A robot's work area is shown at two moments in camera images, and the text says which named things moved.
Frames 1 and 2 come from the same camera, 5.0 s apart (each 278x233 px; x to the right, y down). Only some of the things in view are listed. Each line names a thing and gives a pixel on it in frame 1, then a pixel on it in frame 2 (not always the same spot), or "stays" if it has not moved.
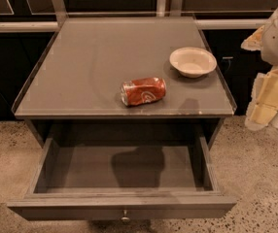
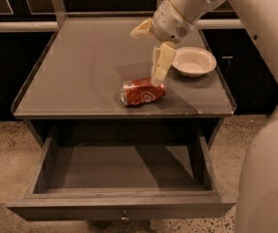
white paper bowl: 192,62 stays
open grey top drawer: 122,177 stays
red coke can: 137,91 stays
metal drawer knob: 125,218 stays
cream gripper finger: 255,42 to 145,31
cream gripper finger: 270,92 to 163,57
